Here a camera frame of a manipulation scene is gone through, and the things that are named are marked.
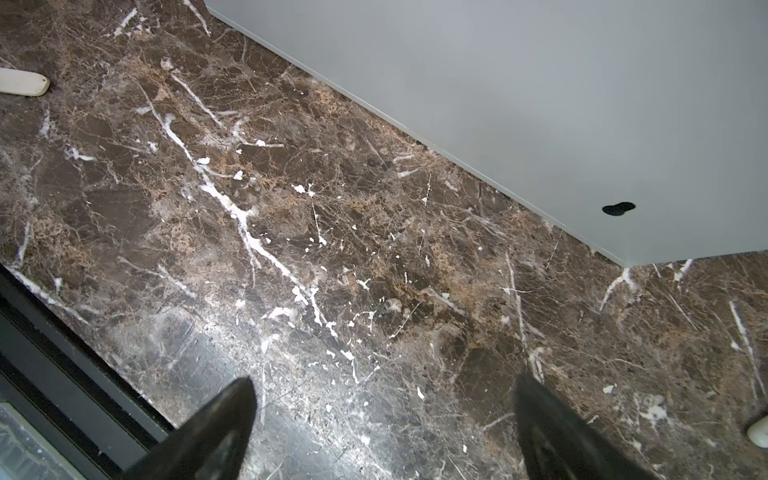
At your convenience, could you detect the grey metal cabinet box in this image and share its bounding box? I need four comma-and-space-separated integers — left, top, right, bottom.
207, 1, 767, 266

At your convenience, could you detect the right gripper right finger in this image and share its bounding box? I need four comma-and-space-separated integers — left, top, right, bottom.
514, 374, 654, 480

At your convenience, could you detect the wooden spatula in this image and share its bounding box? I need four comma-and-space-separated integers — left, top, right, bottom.
0, 67, 50, 97

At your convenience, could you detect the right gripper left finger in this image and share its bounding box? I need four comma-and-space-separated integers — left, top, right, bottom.
121, 377, 258, 479

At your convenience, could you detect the white handle fork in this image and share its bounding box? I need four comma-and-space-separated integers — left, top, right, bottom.
746, 415, 768, 449

